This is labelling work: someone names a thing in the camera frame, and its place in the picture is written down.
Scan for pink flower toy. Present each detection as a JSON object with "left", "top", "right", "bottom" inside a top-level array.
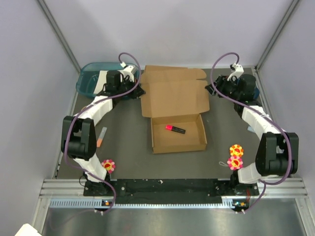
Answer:
[
  {"left": 101, "top": 159, "right": 116, "bottom": 174},
  {"left": 227, "top": 156, "right": 243, "bottom": 171}
]

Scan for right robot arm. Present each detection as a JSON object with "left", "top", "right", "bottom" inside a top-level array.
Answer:
[{"left": 205, "top": 73, "right": 299, "bottom": 195}]

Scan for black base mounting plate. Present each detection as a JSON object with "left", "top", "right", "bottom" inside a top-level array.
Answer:
[{"left": 83, "top": 178, "right": 261, "bottom": 205}]

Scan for pink black highlighter pen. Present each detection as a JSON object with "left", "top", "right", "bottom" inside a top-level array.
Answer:
[{"left": 165, "top": 125, "right": 186, "bottom": 134}]

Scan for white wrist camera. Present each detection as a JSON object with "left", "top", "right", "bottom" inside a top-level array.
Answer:
[
  {"left": 119, "top": 62, "right": 138, "bottom": 81},
  {"left": 227, "top": 62, "right": 244, "bottom": 82}
]

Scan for grey orange marker pen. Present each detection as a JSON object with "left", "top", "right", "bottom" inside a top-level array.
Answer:
[{"left": 96, "top": 127, "right": 107, "bottom": 148}]

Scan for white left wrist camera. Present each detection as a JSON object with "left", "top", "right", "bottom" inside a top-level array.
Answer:
[{"left": 119, "top": 62, "right": 138, "bottom": 81}]

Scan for pink flower toy right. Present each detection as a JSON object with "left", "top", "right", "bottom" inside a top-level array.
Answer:
[{"left": 227, "top": 156, "right": 243, "bottom": 171}]

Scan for brown cardboard box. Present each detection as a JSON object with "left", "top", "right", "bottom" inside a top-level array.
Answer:
[{"left": 140, "top": 65, "right": 210, "bottom": 154}]

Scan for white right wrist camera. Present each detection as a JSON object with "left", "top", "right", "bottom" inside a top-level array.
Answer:
[{"left": 227, "top": 62, "right": 244, "bottom": 82}]

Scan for white paper sheet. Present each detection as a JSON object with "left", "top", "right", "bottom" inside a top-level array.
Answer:
[{"left": 94, "top": 70, "right": 108, "bottom": 94}]

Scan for pink flower toy left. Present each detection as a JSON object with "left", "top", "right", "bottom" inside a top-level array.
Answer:
[{"left": 101, "top": 159, "right": 116, "bottom": 174}]

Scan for orange flower toy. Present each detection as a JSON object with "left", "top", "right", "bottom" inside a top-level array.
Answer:
[{"left": 229, "top": 144, "right": 244, "bottom": 157}]

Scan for teal plastic bin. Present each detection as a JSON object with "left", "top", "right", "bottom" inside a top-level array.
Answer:
[{"left": 76, "top": 62, "right": 140, "bottom": 98}]

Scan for grey slotted cable duct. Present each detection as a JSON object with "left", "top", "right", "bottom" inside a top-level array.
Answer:
[{"left": 49, "top": 199, "right": 247, "bottom": 209}]

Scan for white object bottom corner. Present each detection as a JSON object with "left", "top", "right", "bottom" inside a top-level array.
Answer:
[{"left": 15, "top": 224, "right": 42, "bottom": 236}]

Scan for dark blue crumpled bag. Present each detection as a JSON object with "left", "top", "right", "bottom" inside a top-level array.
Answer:
[{"left": 253, "top": 87, "right": 260, "bottom": 100}]

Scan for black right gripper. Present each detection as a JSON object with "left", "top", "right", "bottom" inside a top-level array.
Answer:
[{"left": 205, "top": 75, "right": 242, "bottom": 101}]

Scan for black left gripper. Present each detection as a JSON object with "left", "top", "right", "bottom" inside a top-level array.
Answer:
[{"left": 117, "top": 76, "right": 145, "bottom": 99}]

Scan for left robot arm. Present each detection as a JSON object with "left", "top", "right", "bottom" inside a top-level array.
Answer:
[{"left": 61, "top": 65, "right": 145, "bottom": 195}]

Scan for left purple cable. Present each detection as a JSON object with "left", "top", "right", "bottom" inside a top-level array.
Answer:
[{"left": 64, "top": 52, "right": 142, "bottom": 216}]

